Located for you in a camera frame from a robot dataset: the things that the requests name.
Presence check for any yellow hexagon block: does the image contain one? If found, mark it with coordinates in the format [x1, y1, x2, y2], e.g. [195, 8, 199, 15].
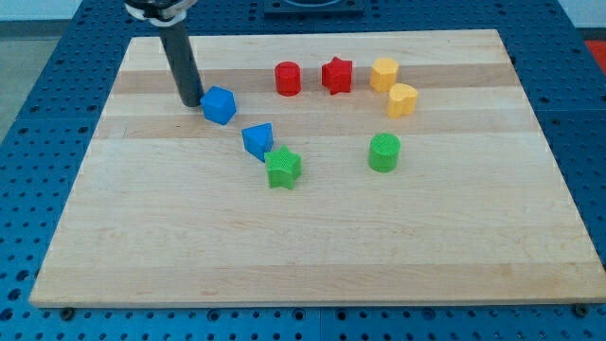
[369, 58, 400, 92]

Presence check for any blue triangle block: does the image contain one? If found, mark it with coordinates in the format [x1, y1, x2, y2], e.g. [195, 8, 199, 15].
[241, 123, 274, 162]

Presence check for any green star block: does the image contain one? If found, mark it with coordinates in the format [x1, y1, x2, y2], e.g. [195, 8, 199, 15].
[264, 146, 302, 189]

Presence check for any green circle block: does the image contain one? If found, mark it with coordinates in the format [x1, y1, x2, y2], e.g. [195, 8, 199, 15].
[368, 133, 401, 172]

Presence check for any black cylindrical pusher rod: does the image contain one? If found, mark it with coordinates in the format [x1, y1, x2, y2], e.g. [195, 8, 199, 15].
[158, 21, 204, 107]

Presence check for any red star block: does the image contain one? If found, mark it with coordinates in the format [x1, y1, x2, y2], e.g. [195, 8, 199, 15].
[321, 57, 353, 95]

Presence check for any red cylinder block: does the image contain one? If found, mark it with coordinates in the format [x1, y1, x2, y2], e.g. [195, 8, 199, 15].
[275, 61, 301, 97]

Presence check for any wooden board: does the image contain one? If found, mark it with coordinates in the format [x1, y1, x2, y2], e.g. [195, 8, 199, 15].
[29, 29, 605, 308]

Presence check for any blue cube block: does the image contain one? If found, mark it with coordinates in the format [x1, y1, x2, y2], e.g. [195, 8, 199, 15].
[200, 86, 237, 125]

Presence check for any yellow heart block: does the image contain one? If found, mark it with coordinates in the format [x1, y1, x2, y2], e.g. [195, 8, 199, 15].
[386, 83, 419, 118]

